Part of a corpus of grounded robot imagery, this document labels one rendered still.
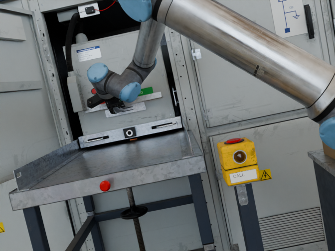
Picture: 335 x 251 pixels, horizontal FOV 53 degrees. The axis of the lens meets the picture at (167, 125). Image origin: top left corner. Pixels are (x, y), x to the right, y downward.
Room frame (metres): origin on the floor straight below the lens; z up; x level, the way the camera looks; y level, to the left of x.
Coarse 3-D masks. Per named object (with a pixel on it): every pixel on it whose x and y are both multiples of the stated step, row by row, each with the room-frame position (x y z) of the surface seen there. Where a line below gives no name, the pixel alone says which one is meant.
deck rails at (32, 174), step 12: (180, 132) 1.65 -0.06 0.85; (72, 144) 1.65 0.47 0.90; (180, 144) 1.28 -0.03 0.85; (48, 156) 1.33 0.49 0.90; (60, 156) 1.45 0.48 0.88; (72, 156) 1.60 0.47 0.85; (192, 156) 1.02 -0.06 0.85; (24, 168) 1.11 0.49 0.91; (36, 168) 1.20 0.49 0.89; (48, 168) 1.30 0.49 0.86; (24, 180) 1.09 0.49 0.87; (36, 180) 1.15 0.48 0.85
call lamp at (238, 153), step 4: (236, 152) 0.78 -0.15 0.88; (240, 152) 0.78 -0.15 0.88; (244, 152) 0.78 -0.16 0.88; (232, 156) 0.79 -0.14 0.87; (236, 156) 0.78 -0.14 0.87; (240, 156) 0.77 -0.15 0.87; (244, 156) 0.78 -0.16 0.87; (236, 160) 0.78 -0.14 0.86; (240, 160) 0.77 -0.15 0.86; (244, 160) 0.78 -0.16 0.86
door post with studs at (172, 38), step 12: (168, 36) 1.70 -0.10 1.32; (168, 48) 1.70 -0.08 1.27; (180, 48) 1.70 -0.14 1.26; (180, 60) 1.70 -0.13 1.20; (180, 72) 1.70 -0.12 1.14; (180, 84) 1.70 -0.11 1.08; (180, 96) 1.70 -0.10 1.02; (180, 108) 1.70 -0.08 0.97; (192, 108) 1.70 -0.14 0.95; (192, 120) 1.70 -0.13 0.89; (204, 180) 1.70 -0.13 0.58; (204, 192) 1.70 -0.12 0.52; (216, 228) 1.70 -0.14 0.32; (216, 240) 1.70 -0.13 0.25
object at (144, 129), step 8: (160, 120) 1.74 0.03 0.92; (168, 120) 1.73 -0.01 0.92; (176, 120) 1.73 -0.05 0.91; (120, 128) 1.74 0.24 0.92; (136, 128) 1.74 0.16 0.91; (144, 128) 1.74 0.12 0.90; (152, 128) 1.74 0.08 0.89; (160, 128) 1.74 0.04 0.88; (168, 128) 1.73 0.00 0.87; (80, 136) 1.75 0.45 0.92; (88, 136) 1.75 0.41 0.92; (96, 136) 1.75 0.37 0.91; (104, 136) 1.75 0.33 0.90; (112, 136) 1.74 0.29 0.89; (120, 136) 1.74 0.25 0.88; (136, 136) 1.74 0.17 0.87; (80, 144) 1.75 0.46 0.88; (96, 144) 1.75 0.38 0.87
